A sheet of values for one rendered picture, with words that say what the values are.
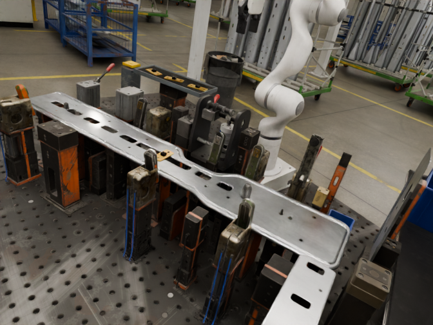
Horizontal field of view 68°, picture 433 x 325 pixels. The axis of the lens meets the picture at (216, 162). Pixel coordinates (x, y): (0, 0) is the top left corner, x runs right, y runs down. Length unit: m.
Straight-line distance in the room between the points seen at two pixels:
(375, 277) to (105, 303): 0.75
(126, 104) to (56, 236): 0.57
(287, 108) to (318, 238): 0.62
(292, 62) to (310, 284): 0.93
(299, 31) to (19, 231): 1.32
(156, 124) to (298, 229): 0.68
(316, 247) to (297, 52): 0.83
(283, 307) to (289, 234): 0.25
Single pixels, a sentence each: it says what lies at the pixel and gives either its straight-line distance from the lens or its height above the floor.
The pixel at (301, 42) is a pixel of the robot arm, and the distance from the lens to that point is 1.46.
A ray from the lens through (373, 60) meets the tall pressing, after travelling 9.06.
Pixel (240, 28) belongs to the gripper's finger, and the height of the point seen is 1.45.
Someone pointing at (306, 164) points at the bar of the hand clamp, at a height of 1.12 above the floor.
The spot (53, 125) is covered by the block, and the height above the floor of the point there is 1.03.
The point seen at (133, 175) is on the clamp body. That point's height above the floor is 1.04.
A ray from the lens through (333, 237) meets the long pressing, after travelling 1.02.
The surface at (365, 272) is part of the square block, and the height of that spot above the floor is 1.06.
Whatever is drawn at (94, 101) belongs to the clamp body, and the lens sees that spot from 1.65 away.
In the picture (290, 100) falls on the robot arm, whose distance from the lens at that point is 1.41.
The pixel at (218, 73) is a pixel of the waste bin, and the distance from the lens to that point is 4.05.
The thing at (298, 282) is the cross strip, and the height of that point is 1.00.
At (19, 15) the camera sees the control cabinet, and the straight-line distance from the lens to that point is 7.86.
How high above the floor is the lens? 1.60
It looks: 30 degrees down
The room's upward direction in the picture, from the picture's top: 11 degrees clockwise
